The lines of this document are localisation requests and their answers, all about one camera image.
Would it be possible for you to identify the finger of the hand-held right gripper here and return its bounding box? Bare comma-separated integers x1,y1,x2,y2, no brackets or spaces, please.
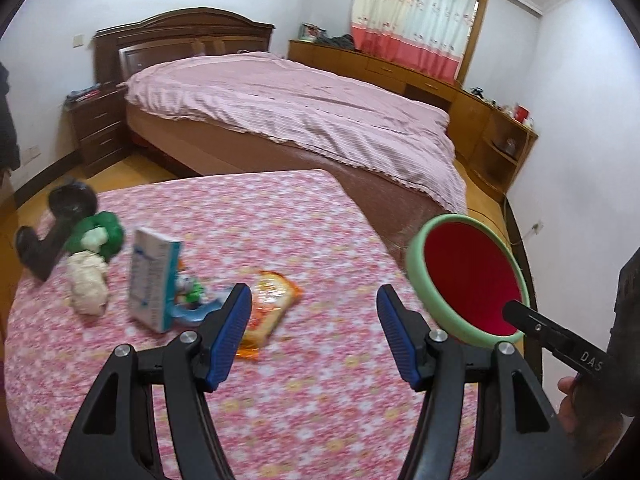
502,298,554,351

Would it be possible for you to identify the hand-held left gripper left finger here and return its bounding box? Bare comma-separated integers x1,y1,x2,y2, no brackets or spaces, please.
55,282,253,480

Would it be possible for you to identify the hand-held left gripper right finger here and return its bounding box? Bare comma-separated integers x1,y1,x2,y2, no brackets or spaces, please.
376,284,571,480

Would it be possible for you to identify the orange snack packet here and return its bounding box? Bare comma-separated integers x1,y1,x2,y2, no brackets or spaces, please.
235,270,304,361

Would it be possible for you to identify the red bucket with green rim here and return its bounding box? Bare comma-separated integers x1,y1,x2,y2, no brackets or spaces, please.
405,213,531,352

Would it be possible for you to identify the blue and white carton box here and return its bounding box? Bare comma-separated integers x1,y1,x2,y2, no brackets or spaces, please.
128,227,183,334

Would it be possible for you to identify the person's right hand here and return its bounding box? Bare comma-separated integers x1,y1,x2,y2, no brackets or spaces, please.
557,375,583,435

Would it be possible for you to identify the pink floral tablecloth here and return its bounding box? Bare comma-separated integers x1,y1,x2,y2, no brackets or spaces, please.
4,169,506,480

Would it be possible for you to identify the white cauliflower toy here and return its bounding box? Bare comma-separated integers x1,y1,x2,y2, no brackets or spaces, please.
66,251,109,317

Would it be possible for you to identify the green broccoli toy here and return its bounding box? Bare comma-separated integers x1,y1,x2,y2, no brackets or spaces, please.
65,211,124,263

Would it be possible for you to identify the wooden corner shelf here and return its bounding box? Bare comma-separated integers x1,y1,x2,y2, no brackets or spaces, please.
470,105,540,201

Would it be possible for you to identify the black dumbbell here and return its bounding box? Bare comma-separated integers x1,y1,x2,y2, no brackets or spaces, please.
15,182,99,282

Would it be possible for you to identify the pink checked blanket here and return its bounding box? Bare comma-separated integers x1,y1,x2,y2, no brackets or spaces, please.
117,51,468,216

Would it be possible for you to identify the dark wooden nightstand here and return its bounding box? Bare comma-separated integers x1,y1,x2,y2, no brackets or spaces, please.
67,85,131,178

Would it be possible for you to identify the long wooden cabinet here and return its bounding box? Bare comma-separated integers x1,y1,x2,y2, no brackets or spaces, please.
288,39,496,168

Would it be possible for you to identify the dark wooden bed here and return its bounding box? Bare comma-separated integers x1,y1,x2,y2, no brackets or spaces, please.
93,9,468,261

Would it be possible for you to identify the black jacket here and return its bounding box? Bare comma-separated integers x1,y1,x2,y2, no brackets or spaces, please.
0,62,21,171

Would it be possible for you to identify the white and red curtain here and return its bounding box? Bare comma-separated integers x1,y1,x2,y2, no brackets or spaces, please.
350,0,478,83

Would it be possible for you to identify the wooden window frame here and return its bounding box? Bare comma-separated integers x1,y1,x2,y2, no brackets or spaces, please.
457,0,491,88

